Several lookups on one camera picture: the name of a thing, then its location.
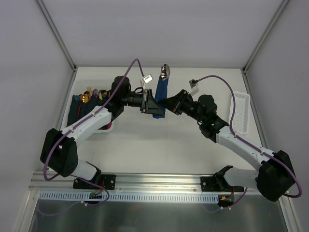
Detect gold utensils in bin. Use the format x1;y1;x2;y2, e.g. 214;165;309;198
79;87;110;103

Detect spoon with green handle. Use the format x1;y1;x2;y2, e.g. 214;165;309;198
160;63;170;81

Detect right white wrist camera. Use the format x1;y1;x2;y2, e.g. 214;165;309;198
189;79;199;96

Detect white slotted cable duct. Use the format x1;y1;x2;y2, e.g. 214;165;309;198
39;191;219;204

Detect aluminium mounting rail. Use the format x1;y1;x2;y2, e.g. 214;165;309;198
28;170;290;195

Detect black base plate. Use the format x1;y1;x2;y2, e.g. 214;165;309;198
200;175;244;192
73;174;116;190

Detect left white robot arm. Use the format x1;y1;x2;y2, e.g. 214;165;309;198
40;74;164;189

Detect white perforated utensil tray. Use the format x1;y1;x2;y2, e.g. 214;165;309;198
229;91;251;135

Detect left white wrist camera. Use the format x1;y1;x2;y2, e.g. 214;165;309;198
140;74;153;88

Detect white plastic bin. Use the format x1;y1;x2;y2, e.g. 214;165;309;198
60;78;113;129

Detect blue paper napkin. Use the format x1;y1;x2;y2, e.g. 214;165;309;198
153;76;169;119

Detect rolled dark napkin bundles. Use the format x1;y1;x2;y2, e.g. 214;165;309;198
66;95;107;126

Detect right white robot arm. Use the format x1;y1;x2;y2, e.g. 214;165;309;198
158;90;296;202

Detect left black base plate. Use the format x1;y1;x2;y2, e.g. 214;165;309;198
73;174;116;190

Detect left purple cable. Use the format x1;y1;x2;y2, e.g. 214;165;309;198
42;58;145;191

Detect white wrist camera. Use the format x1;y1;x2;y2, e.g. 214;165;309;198
140;74;153;88
189;79;199;96

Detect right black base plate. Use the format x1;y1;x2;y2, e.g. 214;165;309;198
200;175;244;192

